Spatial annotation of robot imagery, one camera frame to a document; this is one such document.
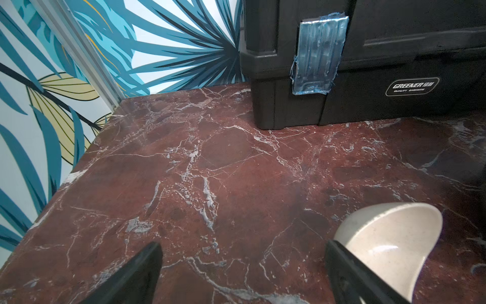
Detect beige plastic ladle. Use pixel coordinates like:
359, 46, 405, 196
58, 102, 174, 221
334, 203, 443, 301

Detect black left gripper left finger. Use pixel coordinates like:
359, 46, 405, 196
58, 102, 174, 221
81, 242, 163, 303

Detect black plastic toolbox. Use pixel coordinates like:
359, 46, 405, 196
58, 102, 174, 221
240, 1, 485, 130

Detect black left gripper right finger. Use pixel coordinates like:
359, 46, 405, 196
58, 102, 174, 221
325, 240, 409, 303

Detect aluminium left corner post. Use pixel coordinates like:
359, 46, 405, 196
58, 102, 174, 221
31, 0, 125, 111

